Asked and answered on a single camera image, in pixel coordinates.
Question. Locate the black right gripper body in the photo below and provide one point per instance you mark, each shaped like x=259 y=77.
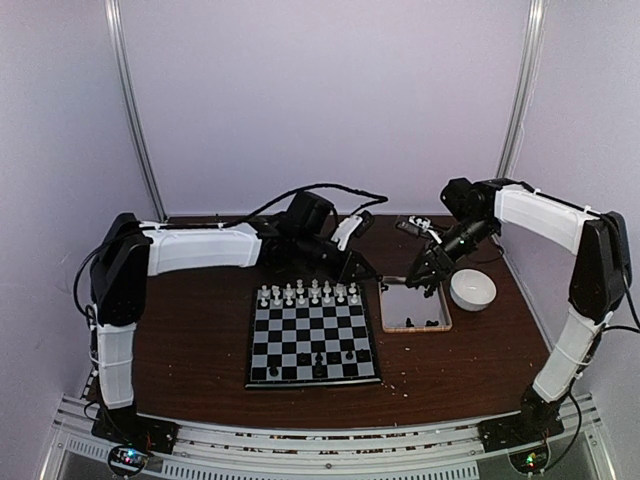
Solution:
x=476 y=230

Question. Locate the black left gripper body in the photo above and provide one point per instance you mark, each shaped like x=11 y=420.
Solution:
x=308 y=256

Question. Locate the black and white chessboard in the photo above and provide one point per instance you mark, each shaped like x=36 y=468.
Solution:
x=310 y=318

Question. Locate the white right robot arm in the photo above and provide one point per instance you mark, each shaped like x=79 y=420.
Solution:
x=600 y=279

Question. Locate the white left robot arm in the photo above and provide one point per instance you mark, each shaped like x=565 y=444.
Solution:
x=134 y=251

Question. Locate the white ceramic bowl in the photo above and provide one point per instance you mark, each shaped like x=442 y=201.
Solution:
x=472 y=290

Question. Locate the wooden rimmed metal tray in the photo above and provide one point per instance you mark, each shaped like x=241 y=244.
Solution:
x=408 y=310

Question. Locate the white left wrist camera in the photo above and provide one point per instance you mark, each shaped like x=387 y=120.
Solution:
x=353 y=226

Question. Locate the right aluminium corner post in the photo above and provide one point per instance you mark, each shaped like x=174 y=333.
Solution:
x=524 y=88

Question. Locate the aluminium corner post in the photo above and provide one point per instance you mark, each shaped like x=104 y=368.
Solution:
x=524 y=88
x=118 y=42

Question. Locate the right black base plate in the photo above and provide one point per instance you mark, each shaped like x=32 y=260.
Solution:
x=520 y=440

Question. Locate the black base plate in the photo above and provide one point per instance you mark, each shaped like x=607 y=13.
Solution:
x=520 y=440
x=132 y=451

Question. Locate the aluminium front rail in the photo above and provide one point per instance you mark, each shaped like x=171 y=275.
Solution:
x=445 y=450

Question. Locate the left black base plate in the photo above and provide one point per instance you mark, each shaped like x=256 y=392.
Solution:
x=132 y=451

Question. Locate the left aluminium corner post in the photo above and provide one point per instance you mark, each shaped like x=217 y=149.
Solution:
x=118 y=42

